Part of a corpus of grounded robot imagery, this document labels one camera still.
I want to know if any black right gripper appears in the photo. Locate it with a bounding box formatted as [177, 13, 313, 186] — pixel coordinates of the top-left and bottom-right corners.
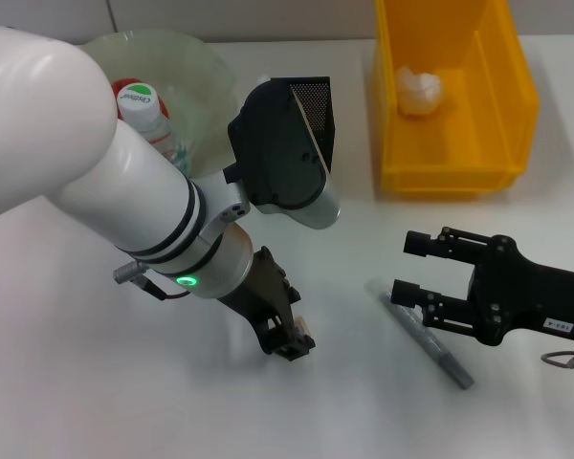
[389, 226, 574, 346]

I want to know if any clear green-label water bottle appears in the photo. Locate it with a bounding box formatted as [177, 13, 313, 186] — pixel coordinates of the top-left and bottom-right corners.
[116, 81, 193, 178]

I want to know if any yellow plastic bin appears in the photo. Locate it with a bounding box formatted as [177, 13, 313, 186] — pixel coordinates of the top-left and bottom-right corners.
[371, 0, 542, 201]

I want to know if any black mesh pen holder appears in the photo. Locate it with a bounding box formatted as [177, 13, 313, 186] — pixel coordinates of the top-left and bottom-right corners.
[257, 75, 339, 177]

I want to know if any white paper ball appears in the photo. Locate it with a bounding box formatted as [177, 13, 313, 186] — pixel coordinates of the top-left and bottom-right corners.
[394, 65, 448, 118]

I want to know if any pale green glass fruit plate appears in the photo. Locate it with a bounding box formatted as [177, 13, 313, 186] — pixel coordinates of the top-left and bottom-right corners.
[80, 29, 241, 181]

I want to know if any grey pen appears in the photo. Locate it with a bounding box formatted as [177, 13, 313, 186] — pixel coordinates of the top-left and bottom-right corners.
[364, 279, 476, 392]

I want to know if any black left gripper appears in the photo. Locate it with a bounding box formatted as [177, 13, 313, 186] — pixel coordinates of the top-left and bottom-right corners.
[216, 246, 316, 362]

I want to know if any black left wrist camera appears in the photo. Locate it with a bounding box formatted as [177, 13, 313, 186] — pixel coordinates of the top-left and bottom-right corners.
[222, 78, 342, 231]

